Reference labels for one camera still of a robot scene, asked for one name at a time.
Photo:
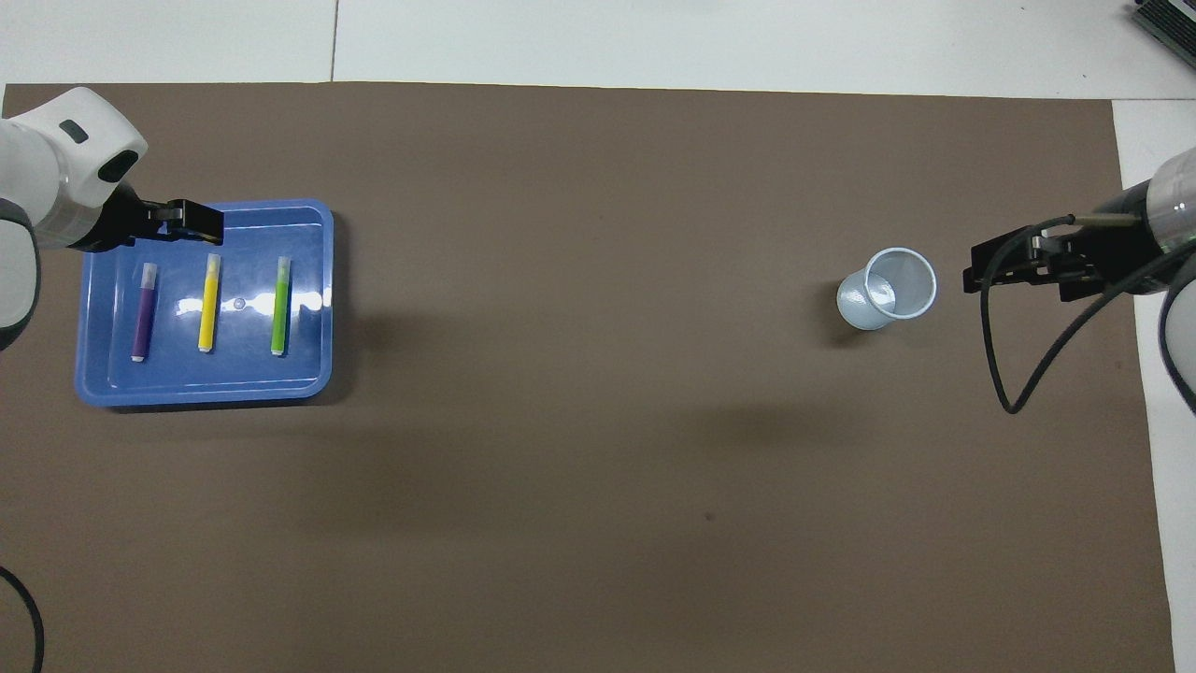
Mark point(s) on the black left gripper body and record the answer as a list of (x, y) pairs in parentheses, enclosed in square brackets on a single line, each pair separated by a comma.
[(112, 220)]

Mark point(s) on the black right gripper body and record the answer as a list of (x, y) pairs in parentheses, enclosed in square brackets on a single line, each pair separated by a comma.
[(1117, 248)]

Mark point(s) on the yellow pen white cap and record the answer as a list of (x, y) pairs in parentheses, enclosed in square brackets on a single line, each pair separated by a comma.
[(210, 308)]

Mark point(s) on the purple pen white cap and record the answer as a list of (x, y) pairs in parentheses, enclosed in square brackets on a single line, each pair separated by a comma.
[(143, 318)]

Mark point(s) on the green pen white cap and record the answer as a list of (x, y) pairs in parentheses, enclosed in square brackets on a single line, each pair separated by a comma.
[(279, 308)]

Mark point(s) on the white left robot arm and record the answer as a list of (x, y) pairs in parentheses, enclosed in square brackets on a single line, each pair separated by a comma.
[(47, 159)]

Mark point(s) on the blue plastic tray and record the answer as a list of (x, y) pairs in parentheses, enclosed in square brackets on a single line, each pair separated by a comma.
[(243, 374)]

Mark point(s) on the translucent plastic cup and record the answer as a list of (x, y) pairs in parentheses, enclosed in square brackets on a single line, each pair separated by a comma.
[(864, 304)]

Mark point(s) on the grey ribbed device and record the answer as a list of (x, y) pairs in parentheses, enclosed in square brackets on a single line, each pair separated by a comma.
[(1168, 23)]

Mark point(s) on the brown table mat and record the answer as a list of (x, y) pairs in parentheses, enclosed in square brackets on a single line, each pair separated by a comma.
[(598, 523)]

